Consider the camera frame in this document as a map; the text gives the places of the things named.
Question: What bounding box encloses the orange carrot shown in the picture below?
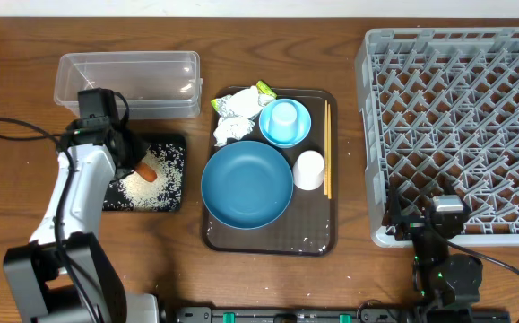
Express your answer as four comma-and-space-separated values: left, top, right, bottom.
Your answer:
134, 161, 158, 182

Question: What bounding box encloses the pile of white rice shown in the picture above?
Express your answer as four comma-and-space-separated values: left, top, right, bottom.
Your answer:
112, 143, 185, 212

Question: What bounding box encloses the white paper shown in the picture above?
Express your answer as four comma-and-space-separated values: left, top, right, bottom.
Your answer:
213, 117, 255, 147
216, 84, 276, 120

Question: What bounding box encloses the large blue plate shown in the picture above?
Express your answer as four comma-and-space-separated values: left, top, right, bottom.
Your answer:
201, 141, 294, 230

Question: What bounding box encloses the green and silver wrapper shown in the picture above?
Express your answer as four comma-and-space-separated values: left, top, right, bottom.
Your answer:
210, 80, 278, 113

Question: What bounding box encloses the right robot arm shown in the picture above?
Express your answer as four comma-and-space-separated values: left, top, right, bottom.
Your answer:
386, 184, 483, 322

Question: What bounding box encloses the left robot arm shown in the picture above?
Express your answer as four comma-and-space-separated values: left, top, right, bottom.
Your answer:
4, 118, 160, 322

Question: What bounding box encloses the grey dishwasher rack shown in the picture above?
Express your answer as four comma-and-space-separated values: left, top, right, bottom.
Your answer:
354, 27, 519, 248

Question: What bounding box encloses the black tray bin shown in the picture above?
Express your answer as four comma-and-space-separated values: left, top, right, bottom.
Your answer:
102, 133, 186, 212

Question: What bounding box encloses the clear plastic bin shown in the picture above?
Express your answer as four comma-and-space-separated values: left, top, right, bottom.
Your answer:
54, 51, 203, 120

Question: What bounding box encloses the dark brown serving tray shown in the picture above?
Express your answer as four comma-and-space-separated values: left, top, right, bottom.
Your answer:
202, 88, 339, 257

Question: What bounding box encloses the white paper cup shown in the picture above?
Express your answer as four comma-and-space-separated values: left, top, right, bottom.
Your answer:
292, 150, 324, 191

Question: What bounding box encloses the left wooden chopstick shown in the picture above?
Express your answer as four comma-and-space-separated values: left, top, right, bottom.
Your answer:
324, 100, 329, 197

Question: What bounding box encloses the wooden chopstick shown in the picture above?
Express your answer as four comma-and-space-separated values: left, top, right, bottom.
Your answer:
324, 100, 329, 197
328, 102, 333, 200

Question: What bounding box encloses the right wooden chopstick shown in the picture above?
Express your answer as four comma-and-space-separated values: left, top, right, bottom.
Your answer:
328, 102, 333, 200

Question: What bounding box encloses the light blue plastic cup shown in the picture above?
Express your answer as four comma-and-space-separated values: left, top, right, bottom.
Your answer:
268, 101, 298, 143

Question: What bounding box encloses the small light blue bowl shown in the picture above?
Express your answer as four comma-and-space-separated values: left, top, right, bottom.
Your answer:
259, 99, 312, 148

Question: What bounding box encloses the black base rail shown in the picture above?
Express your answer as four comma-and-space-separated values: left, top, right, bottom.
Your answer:
169, 306, 511, 323

